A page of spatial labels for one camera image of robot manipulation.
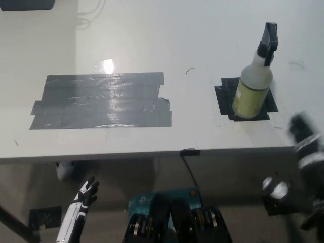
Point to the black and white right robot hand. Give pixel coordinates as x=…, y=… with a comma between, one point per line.
x=306, y=162

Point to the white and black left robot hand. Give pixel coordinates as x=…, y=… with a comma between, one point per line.
x=76, y=212

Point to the spray bottle with yellow label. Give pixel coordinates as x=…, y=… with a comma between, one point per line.
x=249, y=98

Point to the black tape floor patch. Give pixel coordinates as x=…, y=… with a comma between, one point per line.
x=45, y=215

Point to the dark metal table leg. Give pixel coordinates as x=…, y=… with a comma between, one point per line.
x=17, y=220

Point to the teal router box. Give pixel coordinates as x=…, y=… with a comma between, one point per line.
x=138, y=205

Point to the black tape square mark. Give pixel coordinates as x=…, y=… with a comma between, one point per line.
x=270, y=105

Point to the dark grey box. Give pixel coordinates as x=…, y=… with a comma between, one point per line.
x=25, y=3

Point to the large grey duct tape patch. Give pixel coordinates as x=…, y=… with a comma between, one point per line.
x=101, y=101

